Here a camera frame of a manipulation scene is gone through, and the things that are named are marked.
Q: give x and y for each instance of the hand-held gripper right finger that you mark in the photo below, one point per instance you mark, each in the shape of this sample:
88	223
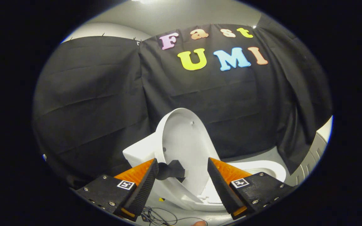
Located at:
220	188

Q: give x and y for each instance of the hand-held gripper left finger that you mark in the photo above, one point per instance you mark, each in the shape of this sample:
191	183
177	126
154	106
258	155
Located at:
145	188

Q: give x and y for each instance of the black lid pull tab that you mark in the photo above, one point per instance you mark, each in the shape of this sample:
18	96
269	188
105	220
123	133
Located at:
171	171

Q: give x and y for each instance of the white toilet lid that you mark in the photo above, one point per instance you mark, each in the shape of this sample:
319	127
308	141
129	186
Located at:
184	141

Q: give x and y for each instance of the white toilet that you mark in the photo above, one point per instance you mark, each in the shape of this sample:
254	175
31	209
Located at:
137	153

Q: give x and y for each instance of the black backdrop cloth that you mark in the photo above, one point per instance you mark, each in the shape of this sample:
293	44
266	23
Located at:
105	94

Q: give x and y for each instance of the white cabinet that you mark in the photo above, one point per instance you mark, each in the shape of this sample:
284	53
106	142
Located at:
316	147

